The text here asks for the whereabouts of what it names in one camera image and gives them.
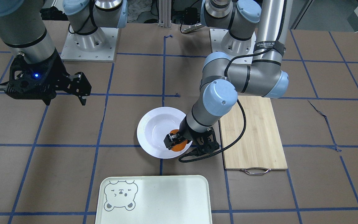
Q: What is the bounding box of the black braided cable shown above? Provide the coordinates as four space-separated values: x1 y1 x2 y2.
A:
178 0 288 163

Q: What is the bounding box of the aluminium frame post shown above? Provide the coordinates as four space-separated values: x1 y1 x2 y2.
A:
158 0 172 29

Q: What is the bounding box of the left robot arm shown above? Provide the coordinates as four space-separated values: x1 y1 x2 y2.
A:
163 0 292 150

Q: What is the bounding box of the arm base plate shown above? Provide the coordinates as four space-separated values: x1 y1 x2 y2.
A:
61 27 121 63
210 29 256 57

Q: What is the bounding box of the white tray with bear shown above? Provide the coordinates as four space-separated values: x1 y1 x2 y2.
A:
95 175 213 224

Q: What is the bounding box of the white round plate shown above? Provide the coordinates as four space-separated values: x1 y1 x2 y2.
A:
137 107 192 159

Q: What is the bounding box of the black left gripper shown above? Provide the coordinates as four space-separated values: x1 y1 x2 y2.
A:
163 117 220 156

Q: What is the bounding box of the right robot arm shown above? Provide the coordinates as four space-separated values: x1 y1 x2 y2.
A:
0 0 128 105

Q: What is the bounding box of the orange fruit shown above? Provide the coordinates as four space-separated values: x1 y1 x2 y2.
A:
170 129 185 152

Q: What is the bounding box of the wooden cutting board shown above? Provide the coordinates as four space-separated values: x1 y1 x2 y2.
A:
220 96 287 175

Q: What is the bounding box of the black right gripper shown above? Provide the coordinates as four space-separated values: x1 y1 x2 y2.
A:
4 50 91 106

